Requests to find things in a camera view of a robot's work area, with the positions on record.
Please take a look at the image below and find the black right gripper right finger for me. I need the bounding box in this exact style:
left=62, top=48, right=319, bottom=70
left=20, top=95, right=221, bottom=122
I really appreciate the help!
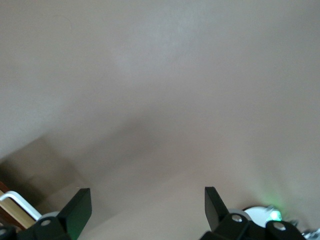
left=201, top=186, right=252, bottom=240

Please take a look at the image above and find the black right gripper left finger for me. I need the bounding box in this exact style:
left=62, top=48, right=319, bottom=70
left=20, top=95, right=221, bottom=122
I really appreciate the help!
left=18, top=187, right=92, bottom=240

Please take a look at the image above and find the light wood drawer white handle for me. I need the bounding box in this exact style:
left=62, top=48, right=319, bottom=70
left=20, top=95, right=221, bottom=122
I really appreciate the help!
left=0, top=181, right=43, bottom=231

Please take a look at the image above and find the brown table cover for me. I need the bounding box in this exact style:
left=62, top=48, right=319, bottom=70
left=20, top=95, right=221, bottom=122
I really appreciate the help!
left=0, top=0, right=320, bottom=240

